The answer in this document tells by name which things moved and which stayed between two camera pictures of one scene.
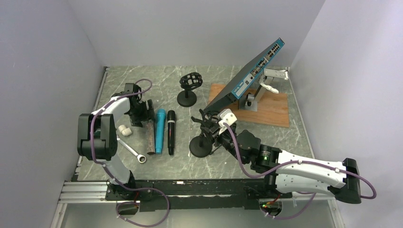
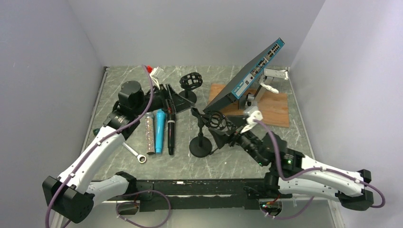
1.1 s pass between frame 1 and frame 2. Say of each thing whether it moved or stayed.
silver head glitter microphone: stayed
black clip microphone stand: stayed
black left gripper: moved
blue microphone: stayed
